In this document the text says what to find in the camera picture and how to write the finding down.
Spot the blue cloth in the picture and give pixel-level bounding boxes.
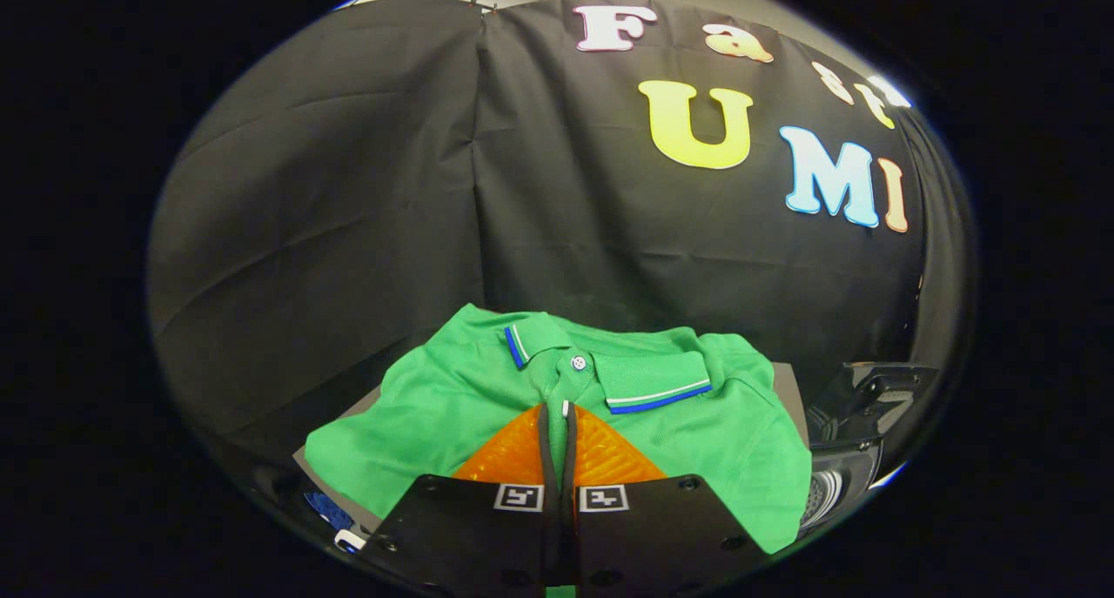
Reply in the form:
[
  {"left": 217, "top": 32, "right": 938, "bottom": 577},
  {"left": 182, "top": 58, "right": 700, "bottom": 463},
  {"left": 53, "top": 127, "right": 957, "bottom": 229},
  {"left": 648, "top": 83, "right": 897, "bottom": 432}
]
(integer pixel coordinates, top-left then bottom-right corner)
[{"left": 305, "top": 491, "right": 354, "bottom": 532}]

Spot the dark washing machine lid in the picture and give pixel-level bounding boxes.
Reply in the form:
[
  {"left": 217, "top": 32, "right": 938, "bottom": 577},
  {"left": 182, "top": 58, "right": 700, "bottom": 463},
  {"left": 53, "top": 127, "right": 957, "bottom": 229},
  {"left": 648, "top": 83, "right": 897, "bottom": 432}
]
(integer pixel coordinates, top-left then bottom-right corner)
[{"left": 805, "top": 362, "right": 941, "bottom": 448}]

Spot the grey box stand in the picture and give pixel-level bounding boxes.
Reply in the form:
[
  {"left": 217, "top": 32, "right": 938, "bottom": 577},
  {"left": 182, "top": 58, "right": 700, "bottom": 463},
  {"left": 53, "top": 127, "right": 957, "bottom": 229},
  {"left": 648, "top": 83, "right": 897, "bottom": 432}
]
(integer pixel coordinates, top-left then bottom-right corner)
[{"left": 292, "top": 362, "right": 812, "bottom": 531}]

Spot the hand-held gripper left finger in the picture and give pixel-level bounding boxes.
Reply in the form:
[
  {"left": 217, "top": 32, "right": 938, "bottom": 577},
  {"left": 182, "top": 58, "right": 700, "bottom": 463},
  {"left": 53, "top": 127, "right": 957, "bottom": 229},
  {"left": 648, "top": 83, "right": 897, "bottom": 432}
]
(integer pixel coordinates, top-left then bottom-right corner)
[{"left": 361, "top": 404, "right": 568, "bottom": 595}]

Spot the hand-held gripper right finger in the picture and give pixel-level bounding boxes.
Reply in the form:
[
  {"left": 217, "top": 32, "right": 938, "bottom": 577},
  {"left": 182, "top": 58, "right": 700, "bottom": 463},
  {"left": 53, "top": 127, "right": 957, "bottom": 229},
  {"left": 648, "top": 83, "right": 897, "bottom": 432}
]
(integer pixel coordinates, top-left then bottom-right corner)
[{"left": 561, "top": 400, "right": 771, "bottom": 595}]

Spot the black backdrop cloth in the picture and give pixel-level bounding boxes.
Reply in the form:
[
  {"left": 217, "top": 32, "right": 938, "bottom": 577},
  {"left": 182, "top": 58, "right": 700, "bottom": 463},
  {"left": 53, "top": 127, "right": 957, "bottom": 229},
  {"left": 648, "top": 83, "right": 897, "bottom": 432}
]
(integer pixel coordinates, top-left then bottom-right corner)
[{"left": 146, "top": 0, "right": 976, "bottom": 477}]

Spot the green polo shirt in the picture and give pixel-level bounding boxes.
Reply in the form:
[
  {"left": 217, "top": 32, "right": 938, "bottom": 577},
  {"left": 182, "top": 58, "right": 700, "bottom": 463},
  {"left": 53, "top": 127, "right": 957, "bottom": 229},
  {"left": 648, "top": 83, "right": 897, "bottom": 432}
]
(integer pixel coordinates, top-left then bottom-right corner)
[{"left": 305, "top": 304, "right": 812, "bottom": 554}]

